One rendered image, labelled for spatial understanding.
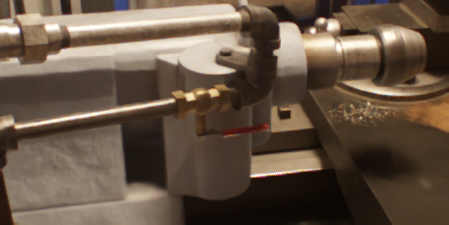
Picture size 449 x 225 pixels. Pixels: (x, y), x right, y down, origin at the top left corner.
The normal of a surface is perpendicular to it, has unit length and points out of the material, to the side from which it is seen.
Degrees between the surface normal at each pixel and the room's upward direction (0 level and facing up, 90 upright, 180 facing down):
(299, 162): 0
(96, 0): 90
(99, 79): 82
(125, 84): 86
